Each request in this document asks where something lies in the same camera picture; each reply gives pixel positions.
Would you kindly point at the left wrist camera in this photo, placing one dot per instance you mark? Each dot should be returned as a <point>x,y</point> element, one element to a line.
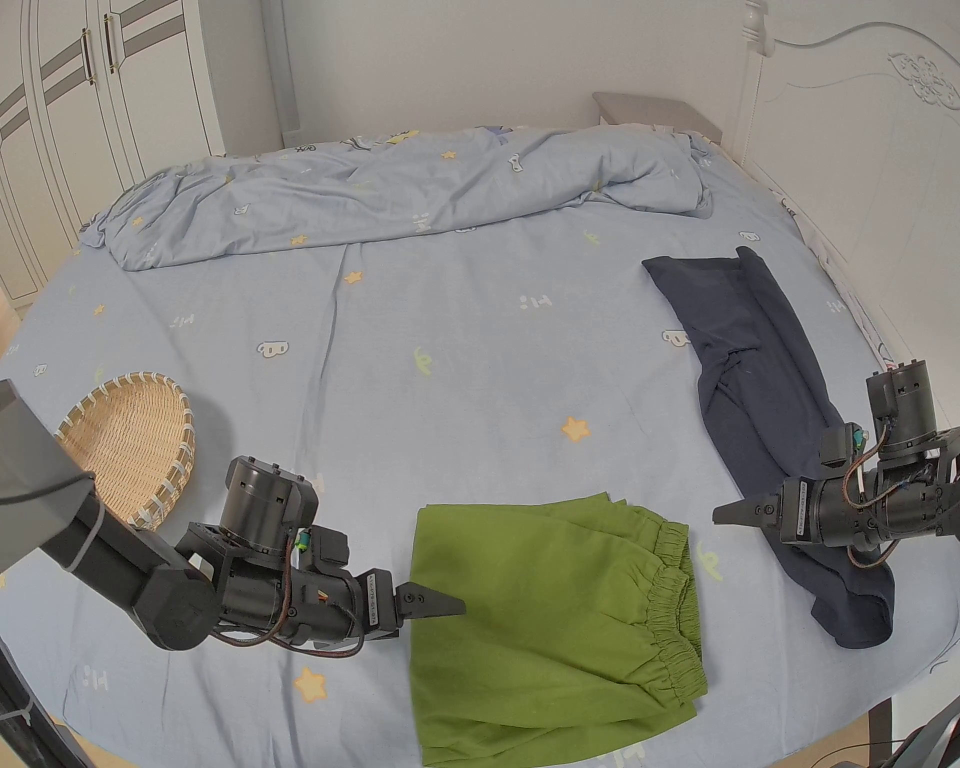
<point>326,551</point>

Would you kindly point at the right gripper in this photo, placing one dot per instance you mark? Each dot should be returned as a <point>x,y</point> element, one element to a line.
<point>825,514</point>

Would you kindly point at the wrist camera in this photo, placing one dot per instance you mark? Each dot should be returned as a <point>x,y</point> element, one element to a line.
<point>326,551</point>
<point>838,446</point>

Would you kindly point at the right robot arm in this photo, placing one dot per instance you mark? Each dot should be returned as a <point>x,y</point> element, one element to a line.
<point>900,397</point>

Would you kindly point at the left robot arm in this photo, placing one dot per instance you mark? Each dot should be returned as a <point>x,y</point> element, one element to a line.
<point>172,600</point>

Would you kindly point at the grey bedside table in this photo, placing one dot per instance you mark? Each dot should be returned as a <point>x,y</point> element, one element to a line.
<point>652,112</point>

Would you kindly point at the pale blue quilt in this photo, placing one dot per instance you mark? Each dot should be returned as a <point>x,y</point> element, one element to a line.
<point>390,195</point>

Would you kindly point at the round woven basket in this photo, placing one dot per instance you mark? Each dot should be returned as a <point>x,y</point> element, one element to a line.
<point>131,442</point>

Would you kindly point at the white wardrobe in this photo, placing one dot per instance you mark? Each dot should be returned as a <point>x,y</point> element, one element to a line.
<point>90,150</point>

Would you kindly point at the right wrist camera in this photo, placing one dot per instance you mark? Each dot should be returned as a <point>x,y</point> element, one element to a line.
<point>838,446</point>

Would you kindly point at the dark blue garment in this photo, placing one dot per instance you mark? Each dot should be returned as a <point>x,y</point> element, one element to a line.
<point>750,390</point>

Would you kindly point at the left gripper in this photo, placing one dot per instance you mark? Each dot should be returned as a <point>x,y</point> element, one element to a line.
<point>337,607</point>

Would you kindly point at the green shorts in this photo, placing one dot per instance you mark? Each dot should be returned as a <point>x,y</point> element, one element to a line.
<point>540,622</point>

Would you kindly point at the bed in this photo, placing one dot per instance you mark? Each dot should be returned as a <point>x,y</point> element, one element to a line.
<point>450,360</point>

